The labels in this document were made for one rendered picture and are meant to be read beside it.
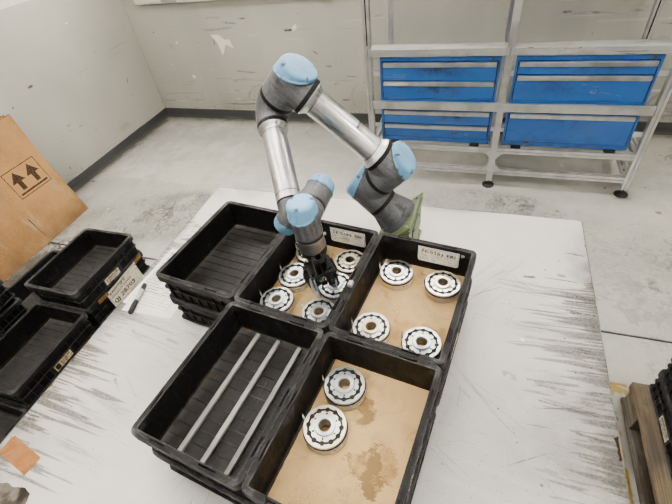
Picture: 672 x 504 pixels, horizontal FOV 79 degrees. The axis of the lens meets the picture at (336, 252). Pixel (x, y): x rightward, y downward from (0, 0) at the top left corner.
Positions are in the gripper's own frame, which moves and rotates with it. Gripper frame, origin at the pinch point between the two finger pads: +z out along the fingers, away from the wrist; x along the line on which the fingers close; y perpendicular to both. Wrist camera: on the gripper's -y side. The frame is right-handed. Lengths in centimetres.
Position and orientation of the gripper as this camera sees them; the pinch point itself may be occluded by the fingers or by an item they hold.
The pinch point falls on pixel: (325, 289)
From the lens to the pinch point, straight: 125.0
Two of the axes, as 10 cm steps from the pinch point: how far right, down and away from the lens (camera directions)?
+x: 9.2, -3.6, 1.3
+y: 3.4, 6.2, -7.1
